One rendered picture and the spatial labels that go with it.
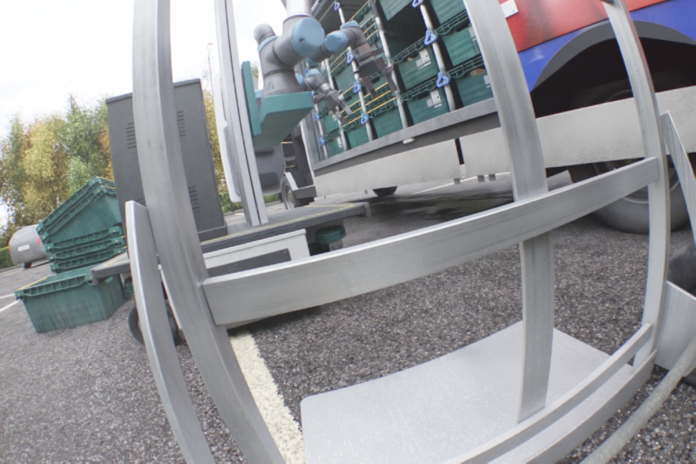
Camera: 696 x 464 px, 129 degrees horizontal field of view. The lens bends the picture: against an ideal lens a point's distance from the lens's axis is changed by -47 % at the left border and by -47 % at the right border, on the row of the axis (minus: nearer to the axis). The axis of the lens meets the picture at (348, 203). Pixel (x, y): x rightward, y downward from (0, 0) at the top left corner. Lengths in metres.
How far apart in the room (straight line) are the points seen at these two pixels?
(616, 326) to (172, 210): 0.78
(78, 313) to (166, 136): 1.65
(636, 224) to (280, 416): 1.32
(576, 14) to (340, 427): 1.39
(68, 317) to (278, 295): 1.71
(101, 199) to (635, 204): 2.69
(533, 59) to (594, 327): 1.01
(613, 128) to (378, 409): 1.12
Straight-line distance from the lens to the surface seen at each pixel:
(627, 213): 1.38
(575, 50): 1.28
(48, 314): 1.92
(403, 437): 0.53
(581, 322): 0.79
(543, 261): 0.29
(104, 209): 2.08
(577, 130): 1.28
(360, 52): 1.26
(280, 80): 1.04
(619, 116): 1.23
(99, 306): 1.75
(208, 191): 0.98
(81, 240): 2.15
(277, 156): 4.46
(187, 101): 1.04
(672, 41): 1.22
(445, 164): 1.68
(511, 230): 0.24
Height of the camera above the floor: 0.41
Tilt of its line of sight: 4 degrees down
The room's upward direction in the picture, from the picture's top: 12 degrees counter-clockwise
